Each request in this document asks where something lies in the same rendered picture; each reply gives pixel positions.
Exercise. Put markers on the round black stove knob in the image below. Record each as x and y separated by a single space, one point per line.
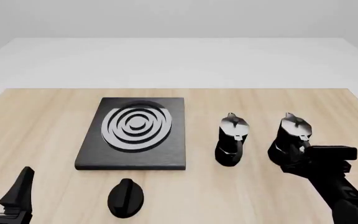
125 198

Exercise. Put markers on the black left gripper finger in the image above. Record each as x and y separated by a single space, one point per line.
19 191

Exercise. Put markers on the black silver moka pot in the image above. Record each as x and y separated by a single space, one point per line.
286 144
228 149

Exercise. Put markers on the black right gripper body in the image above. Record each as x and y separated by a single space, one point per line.
297 171

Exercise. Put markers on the flat black stove plate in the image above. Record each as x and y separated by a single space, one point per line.
135 161

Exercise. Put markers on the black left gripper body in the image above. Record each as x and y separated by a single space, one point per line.
8 217

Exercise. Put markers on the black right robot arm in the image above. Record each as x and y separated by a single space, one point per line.
350 203

